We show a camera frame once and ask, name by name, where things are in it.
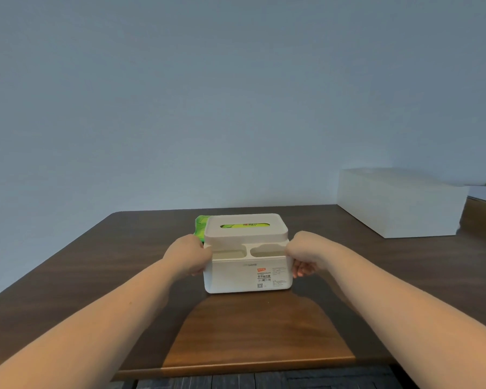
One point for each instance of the brown wooden side table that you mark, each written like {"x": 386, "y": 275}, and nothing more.
{"x": 481, "y": 216}

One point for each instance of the white plastic tissue box organizer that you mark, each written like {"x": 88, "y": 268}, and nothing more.
{"x": 247, "y": 255}

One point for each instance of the person's right fingers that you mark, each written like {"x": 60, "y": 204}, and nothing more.
{"x": 301, "y": 269}

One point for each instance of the person's right hand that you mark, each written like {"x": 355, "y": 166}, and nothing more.
{"x": 307, "y": 251}

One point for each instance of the person's left hand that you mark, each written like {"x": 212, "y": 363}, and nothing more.
{"x": 186, "y": 255}

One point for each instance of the person's right forearm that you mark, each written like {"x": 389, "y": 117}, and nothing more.
{"x": 405, "y": 315}

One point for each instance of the person's left forearm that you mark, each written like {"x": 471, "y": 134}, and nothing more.
{"x": 81, "y": 324}

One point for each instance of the green tissue packet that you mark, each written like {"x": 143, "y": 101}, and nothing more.
{"x": 201, "y": 224}

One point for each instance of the person's left fingers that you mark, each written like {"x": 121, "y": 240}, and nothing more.
{"x": 204, "y": 261}

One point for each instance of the large white rectangular box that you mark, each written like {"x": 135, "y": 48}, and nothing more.
{"x": 401, "y": 202}

